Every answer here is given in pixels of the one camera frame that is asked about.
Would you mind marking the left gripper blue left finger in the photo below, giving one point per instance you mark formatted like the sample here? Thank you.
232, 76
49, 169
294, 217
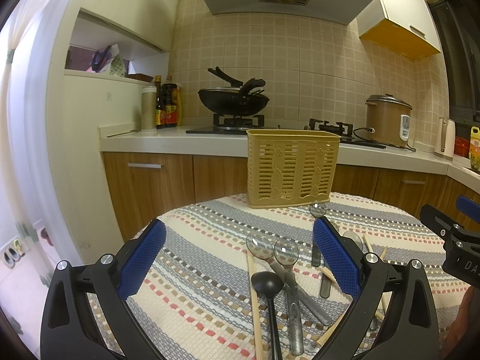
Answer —
136, 257

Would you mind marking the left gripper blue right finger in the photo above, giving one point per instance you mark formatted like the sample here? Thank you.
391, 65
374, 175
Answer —
345, 270

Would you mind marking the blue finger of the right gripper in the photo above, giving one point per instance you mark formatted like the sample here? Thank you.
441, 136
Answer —
436, 221
467, 206

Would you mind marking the black plastic ladle spoon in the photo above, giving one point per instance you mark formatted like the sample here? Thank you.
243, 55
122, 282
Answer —
269, 284

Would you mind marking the person's right hand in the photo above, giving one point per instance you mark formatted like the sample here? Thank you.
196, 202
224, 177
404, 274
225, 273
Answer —
459, 327

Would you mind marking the yellow oil bottle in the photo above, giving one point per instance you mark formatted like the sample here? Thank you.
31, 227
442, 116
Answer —
474, 148

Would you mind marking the white electric kettle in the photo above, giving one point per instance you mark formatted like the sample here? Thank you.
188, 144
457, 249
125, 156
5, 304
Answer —
445, 139

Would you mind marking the striped woven tablecloth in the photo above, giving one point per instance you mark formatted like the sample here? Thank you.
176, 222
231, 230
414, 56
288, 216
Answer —
195, 301

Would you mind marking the tan plastic utensil basket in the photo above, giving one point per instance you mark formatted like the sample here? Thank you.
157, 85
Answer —
289, 167

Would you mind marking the brown rice cooker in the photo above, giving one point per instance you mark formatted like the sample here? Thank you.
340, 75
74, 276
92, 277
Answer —
388, 120

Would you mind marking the white countertop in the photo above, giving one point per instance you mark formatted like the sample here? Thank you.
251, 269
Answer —
123, 138

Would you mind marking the black gas stove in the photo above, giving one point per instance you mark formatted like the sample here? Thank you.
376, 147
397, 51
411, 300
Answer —
235, 125

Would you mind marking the beige canister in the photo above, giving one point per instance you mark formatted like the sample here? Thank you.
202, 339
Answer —
148, 108

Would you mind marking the dark soy sauce bottle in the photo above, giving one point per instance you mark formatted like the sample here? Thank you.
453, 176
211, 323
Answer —
159, 108

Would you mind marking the dark sauce bottle red label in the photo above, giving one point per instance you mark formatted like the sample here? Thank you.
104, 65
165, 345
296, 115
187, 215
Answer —
171, 102

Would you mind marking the black wok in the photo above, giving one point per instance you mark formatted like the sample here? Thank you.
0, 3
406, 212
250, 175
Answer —
239, 100

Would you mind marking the white upper cabinet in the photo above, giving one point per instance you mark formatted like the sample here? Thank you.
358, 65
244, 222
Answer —
404, 26

